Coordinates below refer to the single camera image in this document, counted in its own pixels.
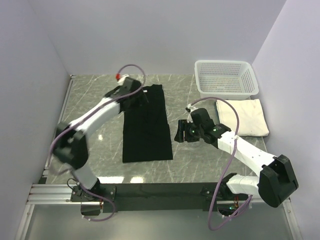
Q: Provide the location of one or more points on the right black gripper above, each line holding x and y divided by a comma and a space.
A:
183, 125

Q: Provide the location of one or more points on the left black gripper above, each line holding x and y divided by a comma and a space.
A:
141, 100

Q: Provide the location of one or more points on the black t shirt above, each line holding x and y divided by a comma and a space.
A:
146, 132

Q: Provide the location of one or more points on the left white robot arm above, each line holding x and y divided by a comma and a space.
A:
70, 145

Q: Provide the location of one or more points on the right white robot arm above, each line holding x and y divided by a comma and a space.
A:
274, 180

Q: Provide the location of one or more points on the folded white t shirt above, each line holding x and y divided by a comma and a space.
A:
251, 117

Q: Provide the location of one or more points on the white perforated plastic basket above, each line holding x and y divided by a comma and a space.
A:
225, 79

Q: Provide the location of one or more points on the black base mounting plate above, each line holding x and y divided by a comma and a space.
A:
159, 196

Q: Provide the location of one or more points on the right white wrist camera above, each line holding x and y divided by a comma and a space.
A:
190, 108

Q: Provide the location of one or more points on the aluminium front frame rail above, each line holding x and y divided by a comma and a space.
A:
61, 194

